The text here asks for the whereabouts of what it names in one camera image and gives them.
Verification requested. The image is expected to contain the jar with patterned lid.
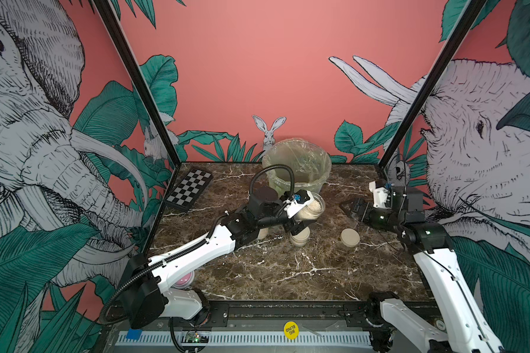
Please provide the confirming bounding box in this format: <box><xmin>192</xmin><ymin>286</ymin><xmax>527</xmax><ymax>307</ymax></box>
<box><xmin>257</xmin><ymin>228</ymin><xmax>269</xmax><ymax>240</ymax></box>

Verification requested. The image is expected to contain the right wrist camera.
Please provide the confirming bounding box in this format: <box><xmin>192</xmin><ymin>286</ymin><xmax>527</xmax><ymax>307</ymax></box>
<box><xmin>369</xmin><ymin>179</ymin><xmax>390</xmax><ymax>209</ymax></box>

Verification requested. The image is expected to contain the blue tape piece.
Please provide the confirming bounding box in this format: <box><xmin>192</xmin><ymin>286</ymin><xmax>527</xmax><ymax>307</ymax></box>
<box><xmin>125</xmin><ymin>329</ymin><xmax>143</xmax><ymax>341</ymax></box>

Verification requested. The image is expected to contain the small green circuit board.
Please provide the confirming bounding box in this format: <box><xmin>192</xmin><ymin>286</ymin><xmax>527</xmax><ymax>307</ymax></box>
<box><xmin>184</xmin><ymin>332</ymin><xmax>209</xmax><ymax>344</ymax></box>

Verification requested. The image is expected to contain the white bin with green bag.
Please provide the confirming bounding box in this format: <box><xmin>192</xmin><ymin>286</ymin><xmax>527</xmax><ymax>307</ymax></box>
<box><xmin>261</xmin><ymin>138</ymin><xmax>332</xmax><ymax>194</ymax></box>

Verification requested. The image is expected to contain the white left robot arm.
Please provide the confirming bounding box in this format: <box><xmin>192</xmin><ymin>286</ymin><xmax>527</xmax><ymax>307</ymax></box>
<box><xmin>99</xmin><ymin>187</ymin><xmax>312</xmax><ymax>329</ymax></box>

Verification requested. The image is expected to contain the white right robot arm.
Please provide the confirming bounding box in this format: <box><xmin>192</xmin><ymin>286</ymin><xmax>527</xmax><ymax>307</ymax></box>
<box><xmin>340</xmin><ymin>194</ymin><xmax>505</xmax><ymax>352</ymax></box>

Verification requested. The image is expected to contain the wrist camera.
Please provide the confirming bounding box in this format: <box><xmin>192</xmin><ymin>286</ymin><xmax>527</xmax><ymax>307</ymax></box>
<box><xmin>284</xmin><ymin>190</ymin><xmax>314</xmax><ymax>219</ymax></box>
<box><xmin>369</xmin><ymin>179</ymin><xmax>390</xmax><ymax>209</ymax></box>

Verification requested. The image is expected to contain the rice jar with beige lid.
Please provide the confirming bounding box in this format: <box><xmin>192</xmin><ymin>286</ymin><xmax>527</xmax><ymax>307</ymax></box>
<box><xmin>294</xmin><ymin>193</ymin><xmax>325</xmax><ymax>222</ymax></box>

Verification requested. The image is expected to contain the black white checkerboard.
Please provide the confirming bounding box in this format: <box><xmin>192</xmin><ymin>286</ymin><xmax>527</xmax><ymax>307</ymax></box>
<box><xmin>165</xmin><ymin>168</ymin><xmax>213</xmax><ymax>213</ymax></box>

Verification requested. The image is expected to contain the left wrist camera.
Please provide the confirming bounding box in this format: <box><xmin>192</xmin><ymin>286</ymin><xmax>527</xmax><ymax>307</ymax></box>
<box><xmin>284</xmin><ymin>190</ymin><xmax>314</xmax><ymax>219</ymax></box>

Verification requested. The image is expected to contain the pink round button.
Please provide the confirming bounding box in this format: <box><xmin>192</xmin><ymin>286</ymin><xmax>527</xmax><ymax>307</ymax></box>
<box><xmin>172</xmin><ymin>272</ymin><xmax>195</xmax><ymax>290</ymax></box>

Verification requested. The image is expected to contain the white slotted cable duct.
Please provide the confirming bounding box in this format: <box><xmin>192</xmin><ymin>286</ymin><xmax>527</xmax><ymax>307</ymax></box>
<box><xmin>115</xmin><ymin>331</ymin><xmax>371</xmax><ymax>349</ymax></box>

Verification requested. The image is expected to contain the yellow round sticker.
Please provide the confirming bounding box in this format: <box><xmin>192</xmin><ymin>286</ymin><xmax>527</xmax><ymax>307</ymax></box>
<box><xmin>284</xmin><ymin>321</ymin><xmax>300</xmax><ymax>341</ymax></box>

